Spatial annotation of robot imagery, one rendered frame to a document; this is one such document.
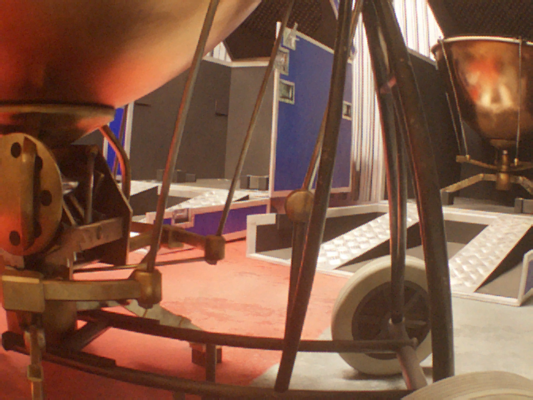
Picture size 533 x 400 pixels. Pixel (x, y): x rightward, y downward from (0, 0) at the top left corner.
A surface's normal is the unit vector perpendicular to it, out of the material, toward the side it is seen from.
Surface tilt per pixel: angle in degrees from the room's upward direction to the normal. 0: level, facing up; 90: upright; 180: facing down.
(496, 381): 2
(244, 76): 90
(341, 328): 89
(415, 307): 90
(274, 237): 90
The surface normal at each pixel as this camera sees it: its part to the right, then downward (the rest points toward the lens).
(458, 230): -0.72, 0.03
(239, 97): -0.50, 0.02
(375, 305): -0.13, 0.05
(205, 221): 0.86, 0.07
